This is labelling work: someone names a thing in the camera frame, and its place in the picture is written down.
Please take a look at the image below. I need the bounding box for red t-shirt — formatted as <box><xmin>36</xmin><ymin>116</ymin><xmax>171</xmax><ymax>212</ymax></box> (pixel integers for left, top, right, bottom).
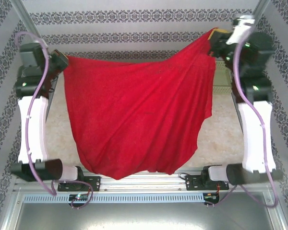
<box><xmin>62</xmin><ymin>27</ymin><xmax>217</xmax><ymax>181</ymax></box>

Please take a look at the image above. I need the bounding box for pale yellow-green plastic basket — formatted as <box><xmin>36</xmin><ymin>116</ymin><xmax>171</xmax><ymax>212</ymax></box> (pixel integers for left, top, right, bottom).
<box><xmin>212</xmin><ymin>61</ymin><xmax>234</xmax><ymax>95</ymax></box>

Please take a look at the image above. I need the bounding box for grey metal sheet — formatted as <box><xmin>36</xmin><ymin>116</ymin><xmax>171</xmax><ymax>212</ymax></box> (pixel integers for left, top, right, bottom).
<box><xmin>14</xmin><ymin>202</ymin><xmax>282</xmax><ymax>230</ymax></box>

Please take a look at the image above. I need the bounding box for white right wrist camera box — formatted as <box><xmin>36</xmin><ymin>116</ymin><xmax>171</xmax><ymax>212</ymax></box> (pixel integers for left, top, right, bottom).
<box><xmin>226</xmin><ymin>14</ymin><xmax>255</xmax><ymax>46</ymax></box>

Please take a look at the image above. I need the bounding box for aluminium frame post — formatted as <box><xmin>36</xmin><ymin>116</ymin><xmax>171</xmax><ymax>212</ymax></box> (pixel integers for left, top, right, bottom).
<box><xmin>11</xmin><ymin>0</ymin><xmax>50</xmax><ymax>50</ymax></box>
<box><xmin>252</xmin><ymin>0</ymin><xmax>271</xmax><ymax>19</ymax></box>

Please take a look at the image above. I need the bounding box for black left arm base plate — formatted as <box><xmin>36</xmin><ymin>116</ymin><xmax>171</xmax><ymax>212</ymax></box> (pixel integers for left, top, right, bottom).
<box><xmin>57</xmin><ymin>176</ymin><xmax>102</xmax><ymax>192</ymax></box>

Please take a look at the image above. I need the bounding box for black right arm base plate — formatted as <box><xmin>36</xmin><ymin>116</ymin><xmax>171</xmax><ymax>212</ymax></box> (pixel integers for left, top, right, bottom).
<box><xmin>185</xmin><ymin>174</ymin><xmax>230</xmax><ymax>192</ymax></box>

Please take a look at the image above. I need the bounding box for aluminium mounting rail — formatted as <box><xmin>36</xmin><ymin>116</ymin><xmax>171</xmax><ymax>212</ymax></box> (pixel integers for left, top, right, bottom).
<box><xmin>13</xmin><ymin>167</ymin><xmax>273</xmax><ymax>193</ymax></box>

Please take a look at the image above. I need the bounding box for white slotted cable duct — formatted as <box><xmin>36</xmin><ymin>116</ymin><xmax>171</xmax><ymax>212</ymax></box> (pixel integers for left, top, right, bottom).
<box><xmin>23</xmin><ymin>193</ymin><xmax>204</xmax><ymax>204</ymax></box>

